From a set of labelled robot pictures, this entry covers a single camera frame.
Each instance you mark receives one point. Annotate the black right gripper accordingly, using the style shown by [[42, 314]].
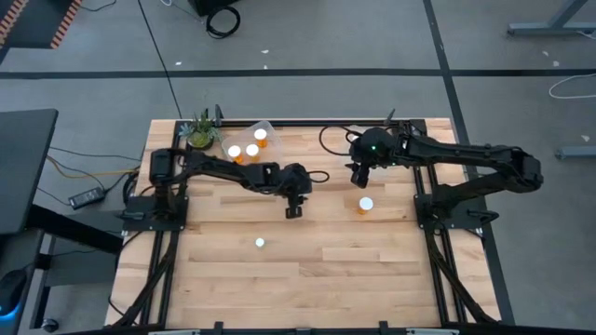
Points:
[[375, 146]]

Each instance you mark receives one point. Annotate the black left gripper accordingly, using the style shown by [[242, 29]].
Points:
[[298, 179]]

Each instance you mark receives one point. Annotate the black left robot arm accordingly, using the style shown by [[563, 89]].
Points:
[[219, 168]]

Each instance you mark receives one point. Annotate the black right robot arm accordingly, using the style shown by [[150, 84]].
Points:
[[465, 156]]

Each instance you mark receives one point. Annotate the clear plastic bin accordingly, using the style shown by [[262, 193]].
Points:
[[272, 144]]

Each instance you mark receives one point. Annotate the green potted plant black pot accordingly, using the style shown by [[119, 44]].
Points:
[[200, 134]]

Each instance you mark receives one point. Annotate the black power brick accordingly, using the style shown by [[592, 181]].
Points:
[[86, 197]]

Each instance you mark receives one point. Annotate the grey metal table leg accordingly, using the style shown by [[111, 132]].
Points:
[[575, 152], [554, 29]]

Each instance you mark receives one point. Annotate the black caster wheel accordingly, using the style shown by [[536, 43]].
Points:
[[50, 325]]

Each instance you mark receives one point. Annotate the black desk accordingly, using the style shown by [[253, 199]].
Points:
[[25, 170]]

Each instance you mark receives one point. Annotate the black device with blue light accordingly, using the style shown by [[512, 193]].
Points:
[[11, 290]]

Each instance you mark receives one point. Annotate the orange striped black platform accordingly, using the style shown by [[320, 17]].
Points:
[[28, 23]]

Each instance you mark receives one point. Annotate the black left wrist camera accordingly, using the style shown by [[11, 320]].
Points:
[[293, 201]]

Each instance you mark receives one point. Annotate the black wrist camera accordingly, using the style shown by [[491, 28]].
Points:
[[293, 201], [363, 167]]

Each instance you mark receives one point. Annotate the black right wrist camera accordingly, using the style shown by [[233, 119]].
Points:
[[363, 167]]

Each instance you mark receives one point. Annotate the black aluminium rig frame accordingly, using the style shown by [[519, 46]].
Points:
[[302, 123]]

